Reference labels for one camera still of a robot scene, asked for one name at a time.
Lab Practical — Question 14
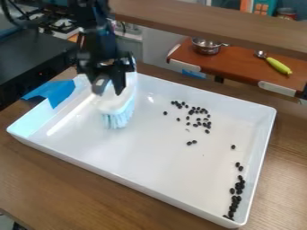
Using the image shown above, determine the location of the white and blue brush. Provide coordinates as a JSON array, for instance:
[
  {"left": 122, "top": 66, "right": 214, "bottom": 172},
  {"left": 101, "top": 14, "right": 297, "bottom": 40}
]
[{"left": 92, "top": 58, "right": 139, "bottom": 131}]

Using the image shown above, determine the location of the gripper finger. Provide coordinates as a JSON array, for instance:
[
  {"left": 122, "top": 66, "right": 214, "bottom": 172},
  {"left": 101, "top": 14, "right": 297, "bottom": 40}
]
[
  {"left": 109, "top": 70, "right": 128, "bottom": 97},
  {"left": 91, "top": 75, "right": 112, "bottom": 96}
]

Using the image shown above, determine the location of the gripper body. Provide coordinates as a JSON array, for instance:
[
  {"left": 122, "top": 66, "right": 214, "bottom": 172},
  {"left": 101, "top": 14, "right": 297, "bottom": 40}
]
[{"left": 75, "top": 50, "right": 137, "bottom": 79}]

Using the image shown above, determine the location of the white tray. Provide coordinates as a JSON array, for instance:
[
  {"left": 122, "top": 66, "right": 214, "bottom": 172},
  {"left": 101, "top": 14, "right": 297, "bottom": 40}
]
[{"left": 5, "top": 71, "right": 278, "bottom": 230}]

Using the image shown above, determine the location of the pile of black bits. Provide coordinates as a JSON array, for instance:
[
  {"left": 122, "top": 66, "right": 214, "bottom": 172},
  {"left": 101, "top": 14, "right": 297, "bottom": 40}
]
[
  {"left": 222, "top": 144, "right": 248, "bottom": 222},
  {"left": 162, "top": 100, "right": 214, "bottom": 147}
]

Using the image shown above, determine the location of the silver pot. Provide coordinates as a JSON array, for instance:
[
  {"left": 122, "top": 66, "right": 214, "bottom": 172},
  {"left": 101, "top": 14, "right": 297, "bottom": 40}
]
[{"left": 189, "top": 36, "right": 231, "bottom": 56}]

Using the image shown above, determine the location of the yellow handled spoon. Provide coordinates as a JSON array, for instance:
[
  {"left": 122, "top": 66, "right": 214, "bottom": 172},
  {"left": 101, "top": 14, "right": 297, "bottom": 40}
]
[{"left": 252, "top": 49, "right": 294, "bottom": 75}]

